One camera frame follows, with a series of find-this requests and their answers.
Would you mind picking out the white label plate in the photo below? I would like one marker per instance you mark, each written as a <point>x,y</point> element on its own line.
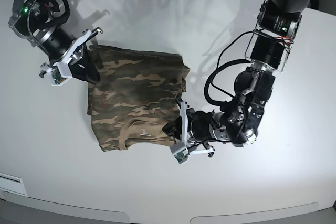
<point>12,184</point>

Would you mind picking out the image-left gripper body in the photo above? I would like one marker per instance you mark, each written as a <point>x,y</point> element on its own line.
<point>56,42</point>

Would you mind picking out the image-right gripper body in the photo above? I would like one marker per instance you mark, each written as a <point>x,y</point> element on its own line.
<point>206,126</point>

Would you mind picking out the camouflage T-shirt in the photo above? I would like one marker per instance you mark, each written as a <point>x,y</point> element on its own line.
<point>135,98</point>

